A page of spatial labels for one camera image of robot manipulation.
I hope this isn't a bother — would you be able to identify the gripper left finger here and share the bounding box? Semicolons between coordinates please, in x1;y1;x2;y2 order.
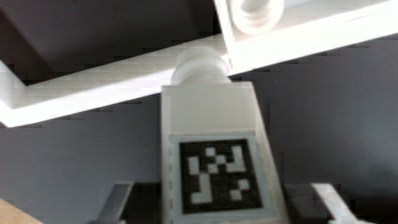
87;182;159;224

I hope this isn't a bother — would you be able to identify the white square tabletop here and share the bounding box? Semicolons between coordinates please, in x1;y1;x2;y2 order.
213;0;385;43

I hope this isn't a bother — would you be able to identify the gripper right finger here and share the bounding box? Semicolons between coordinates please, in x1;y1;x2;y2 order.
284;183;373;224

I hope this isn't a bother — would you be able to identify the white table leg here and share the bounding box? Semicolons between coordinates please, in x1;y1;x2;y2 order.
161;47;289;224

